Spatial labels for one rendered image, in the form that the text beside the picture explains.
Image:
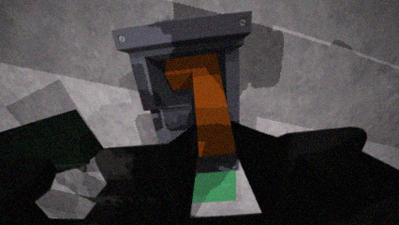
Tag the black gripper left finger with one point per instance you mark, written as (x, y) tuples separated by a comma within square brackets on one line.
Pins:
[(175, 162)]

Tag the orange l-shaped part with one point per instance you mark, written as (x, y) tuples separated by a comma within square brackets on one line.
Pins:
[(202, 73)]

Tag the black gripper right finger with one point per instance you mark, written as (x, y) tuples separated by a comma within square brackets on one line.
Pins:
[(268, 162)]

